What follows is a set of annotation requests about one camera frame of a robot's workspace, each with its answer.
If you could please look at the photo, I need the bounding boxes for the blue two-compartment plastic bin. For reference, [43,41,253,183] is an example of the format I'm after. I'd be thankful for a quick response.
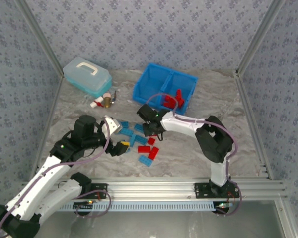
[132,63,199,116]

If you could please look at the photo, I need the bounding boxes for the brass pipe fitting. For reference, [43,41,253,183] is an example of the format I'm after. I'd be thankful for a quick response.
[103,97,115,109]

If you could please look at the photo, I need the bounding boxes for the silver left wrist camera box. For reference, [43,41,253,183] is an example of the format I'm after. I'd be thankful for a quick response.
[103,116,122,135]

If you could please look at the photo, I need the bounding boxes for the white valve with red handle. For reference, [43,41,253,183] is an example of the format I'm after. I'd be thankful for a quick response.
[90,97,105,109]

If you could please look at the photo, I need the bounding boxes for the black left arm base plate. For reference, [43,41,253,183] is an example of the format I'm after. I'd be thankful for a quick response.
[74,183,108,200]

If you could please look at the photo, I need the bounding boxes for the long aluminium frame rail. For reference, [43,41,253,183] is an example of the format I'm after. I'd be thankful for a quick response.
[21,177,288,200]

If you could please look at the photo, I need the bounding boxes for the aluminium side rail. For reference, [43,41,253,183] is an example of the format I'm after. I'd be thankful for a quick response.
[234,70,274,181]
[29,76,65,181]

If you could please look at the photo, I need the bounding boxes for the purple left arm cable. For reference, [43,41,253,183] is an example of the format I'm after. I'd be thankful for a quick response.
[0,116,112,238]

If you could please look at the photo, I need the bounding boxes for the translucent teal box white handle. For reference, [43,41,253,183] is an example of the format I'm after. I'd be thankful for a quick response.
[63,56,113,98]

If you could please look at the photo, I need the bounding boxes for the pale blue slotted cable duct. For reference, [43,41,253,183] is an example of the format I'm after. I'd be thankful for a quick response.
[57,201,216,212]

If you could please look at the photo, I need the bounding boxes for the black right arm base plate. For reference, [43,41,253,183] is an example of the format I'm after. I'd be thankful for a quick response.
[194,182,240,199]

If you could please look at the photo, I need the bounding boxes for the aluminium frame post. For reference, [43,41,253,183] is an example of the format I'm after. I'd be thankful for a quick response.
[234,0,287,78]
[14,0,65,79]

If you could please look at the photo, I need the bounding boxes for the aluminium lower frame bar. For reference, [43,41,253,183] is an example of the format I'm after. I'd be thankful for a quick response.
[275,199,298,238]

